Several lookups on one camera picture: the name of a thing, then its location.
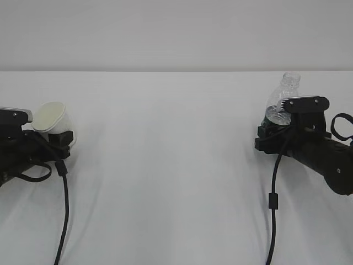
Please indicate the white paper cup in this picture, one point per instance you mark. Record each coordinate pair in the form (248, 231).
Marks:
(53, 118)

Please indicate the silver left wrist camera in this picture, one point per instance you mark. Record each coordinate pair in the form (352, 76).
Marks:
(15, 118)

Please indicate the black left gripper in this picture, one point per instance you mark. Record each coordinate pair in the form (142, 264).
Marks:
(57, 147)

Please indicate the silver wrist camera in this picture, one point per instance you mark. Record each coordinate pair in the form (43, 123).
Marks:
(15, 118)
(306, 111)

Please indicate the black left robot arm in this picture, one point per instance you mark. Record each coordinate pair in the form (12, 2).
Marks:
(32, 149)

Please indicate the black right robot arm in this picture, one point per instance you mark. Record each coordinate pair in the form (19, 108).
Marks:
(306, 140)

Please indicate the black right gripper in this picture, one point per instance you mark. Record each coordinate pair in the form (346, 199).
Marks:
(271, 139)

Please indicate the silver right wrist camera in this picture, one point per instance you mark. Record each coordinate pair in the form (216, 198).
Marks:
(306, 111)

